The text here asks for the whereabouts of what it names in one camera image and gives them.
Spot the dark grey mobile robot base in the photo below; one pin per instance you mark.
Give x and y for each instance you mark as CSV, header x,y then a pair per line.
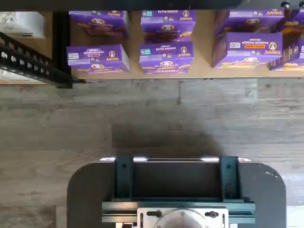
x,y
90,190

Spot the grey round robot arm base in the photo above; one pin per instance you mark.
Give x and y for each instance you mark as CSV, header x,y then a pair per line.
x,y
183,221

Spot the purple Annie's bunny grahams box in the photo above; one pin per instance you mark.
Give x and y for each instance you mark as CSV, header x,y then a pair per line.
x,y
166,31
166,54

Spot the purple Annie's bunny snack box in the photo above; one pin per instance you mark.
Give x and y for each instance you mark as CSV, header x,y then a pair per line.
x,y
99,23
97,55

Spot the tan wooden shelf board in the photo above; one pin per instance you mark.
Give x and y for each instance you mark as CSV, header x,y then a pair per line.
x,y
204,47

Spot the purple Annie's hidden veggies box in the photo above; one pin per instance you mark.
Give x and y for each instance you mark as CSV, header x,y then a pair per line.
x,y
249,22
249,47

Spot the purple Annie's macaroni box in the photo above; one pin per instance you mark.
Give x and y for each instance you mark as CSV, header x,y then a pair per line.
x,y
293,23
292,54

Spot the silver mounting plate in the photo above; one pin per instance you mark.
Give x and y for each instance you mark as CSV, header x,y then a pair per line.
x,y
152,218

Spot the white plastic package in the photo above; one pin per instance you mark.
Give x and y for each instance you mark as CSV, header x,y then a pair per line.
x,y
21,23

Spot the round metal bolt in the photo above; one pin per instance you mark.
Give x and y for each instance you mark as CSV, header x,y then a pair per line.
x,y
285,4

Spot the teal metal mounting frame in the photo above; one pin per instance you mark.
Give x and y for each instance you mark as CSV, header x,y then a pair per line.
x,y
123,180

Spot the dark metal shelf rail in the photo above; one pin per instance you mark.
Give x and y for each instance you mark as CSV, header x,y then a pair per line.
x,y
142,4

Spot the black perforated shelf frame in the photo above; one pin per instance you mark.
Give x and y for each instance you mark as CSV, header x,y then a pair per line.
x,y
60,42

